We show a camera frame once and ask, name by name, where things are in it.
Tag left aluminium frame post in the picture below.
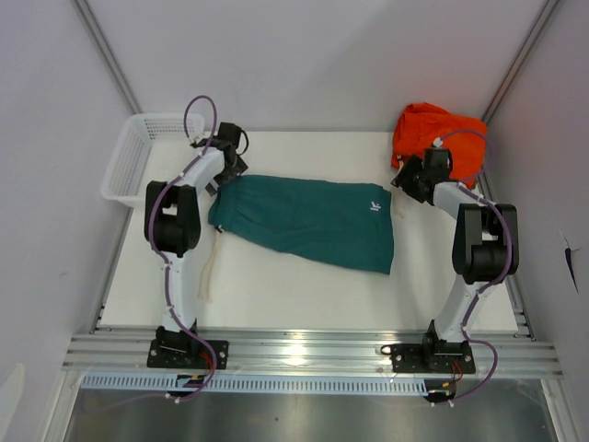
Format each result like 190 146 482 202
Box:
70 0 143 115

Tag aluminium frame post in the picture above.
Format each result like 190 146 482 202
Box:
70 0 143 115
481 0 564 125

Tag aluminium mounting rail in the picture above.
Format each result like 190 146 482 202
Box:
62 328 563 379

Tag orange folded shorts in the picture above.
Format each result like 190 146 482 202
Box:
391 103 489 189

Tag teal green shorts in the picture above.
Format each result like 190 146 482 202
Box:
208 175 395 274

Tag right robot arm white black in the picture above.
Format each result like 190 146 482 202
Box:
392 148 519 372

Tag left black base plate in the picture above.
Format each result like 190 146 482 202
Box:
146 340 229 370

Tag white slotted cable duct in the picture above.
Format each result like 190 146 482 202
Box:
81 372 427 397

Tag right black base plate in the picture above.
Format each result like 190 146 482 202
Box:
380 342 476 375

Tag right aluminium frame post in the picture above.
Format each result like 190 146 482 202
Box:
481 0 564 125

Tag white plastic basket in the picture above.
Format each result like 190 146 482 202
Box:
100 113 195 208

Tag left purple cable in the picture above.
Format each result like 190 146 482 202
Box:
149 95 217 406

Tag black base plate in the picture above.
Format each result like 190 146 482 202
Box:
380 342 476 375
146 340 229 370

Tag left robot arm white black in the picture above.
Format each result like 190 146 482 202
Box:
144 122 249 335

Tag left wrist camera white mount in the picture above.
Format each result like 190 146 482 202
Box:
190 134 214 148

